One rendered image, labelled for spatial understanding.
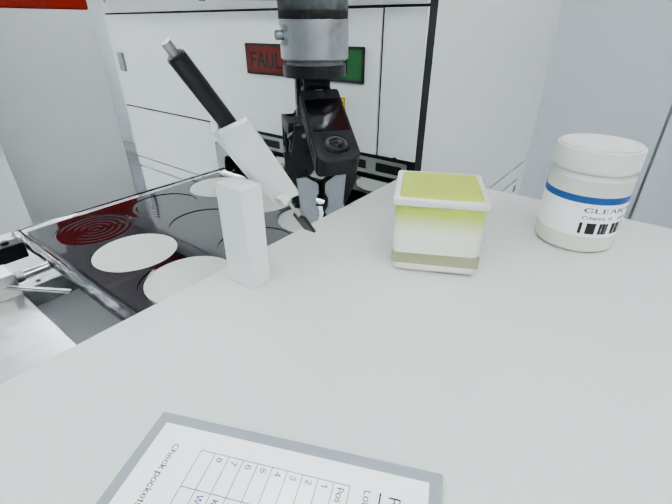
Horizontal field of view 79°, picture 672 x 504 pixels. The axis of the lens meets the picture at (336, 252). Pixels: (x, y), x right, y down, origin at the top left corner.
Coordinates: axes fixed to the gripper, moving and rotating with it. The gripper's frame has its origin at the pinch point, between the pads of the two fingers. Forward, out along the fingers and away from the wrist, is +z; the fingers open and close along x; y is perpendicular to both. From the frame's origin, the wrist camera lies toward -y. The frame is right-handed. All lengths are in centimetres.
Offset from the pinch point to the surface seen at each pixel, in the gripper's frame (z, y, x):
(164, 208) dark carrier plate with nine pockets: 1.4, 16.6, 21.6
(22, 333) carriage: 3.2, -8.7, 33.0
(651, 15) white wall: -26, 86, -140
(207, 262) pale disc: 1.2, -2.7, 14.8
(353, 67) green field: -18.4, 13.9, -8.2
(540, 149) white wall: 26, 106, -125
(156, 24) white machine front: -24, 53, 22
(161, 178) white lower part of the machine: 11, 62, 29
